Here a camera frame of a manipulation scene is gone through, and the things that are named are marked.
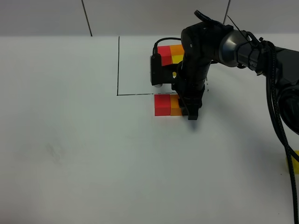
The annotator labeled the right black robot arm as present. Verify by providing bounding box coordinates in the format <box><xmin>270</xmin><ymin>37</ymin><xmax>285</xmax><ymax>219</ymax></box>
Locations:
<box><xmin>172</xmin><ymin>10</ymin><xmax>299</xmax><ymax>133</ymax></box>

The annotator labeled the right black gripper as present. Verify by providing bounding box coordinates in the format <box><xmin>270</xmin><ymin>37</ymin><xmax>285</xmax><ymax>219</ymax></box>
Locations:
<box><xmin>171</xmin><ymin>58</ymin><xmax>210</xmax><ymax>120</ymax></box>

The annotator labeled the yellow template block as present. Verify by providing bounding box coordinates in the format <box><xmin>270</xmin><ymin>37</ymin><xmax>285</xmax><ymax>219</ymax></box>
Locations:
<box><xmin>171</xmin><ymin>55</ymin><xmax>184</xmax><ymax>64</ymax></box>

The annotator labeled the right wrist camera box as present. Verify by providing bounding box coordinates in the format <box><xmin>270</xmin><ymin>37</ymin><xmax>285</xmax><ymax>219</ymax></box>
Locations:
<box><xmin>150</xmin><ymin>54</ymin><xmax>178</xmax><ymax>86</ymax></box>

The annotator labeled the orange template block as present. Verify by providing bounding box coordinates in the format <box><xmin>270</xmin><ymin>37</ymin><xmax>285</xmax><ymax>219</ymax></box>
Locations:
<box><xmin>170</xmin><ymin>45</ymin><xmax>184</xmax><ymax>56</ymax></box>

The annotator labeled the red template block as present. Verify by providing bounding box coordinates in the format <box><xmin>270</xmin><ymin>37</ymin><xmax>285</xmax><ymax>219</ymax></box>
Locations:
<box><xmin>157</xmin><ymin>46</ymin><xmax>172</xmax><ymax>66</ymax></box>

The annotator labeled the right black cable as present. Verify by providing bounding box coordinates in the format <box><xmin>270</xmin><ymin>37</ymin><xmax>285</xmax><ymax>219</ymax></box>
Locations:
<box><xmin>263</xmin><ymin>39</ymin><xmax>299</xmax><ymax>224</ymax></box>

